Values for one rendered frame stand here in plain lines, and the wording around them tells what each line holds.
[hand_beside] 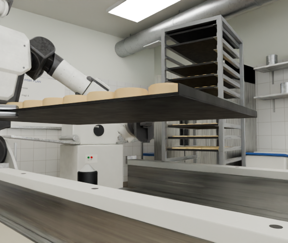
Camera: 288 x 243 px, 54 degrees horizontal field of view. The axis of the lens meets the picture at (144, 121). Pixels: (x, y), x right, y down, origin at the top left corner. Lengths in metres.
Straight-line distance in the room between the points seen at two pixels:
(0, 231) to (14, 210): 0.04
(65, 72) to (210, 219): 1.08
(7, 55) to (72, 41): 4.34
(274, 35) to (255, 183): 4.39
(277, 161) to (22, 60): 3.29
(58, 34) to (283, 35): 3.61
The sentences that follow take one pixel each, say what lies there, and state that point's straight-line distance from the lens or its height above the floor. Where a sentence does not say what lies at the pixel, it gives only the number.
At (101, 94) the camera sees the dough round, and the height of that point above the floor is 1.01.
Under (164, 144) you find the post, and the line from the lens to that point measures 2.17.
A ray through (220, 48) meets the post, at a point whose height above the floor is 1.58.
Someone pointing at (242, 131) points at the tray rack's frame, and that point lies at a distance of 2.59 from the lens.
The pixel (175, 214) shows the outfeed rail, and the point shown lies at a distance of 0.19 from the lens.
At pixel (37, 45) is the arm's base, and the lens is 1.21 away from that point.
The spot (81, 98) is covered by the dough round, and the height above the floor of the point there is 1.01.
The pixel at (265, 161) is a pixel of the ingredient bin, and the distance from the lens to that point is 3.91.
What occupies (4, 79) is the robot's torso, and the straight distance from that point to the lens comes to 1.05.
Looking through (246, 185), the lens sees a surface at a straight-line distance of 0.48.
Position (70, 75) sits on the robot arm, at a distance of 1.21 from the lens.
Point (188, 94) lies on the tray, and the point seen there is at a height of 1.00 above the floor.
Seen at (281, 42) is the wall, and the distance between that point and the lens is 4.73.
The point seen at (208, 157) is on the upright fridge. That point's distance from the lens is 4.05.
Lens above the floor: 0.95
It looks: 4 degrees up
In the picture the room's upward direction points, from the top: straight up
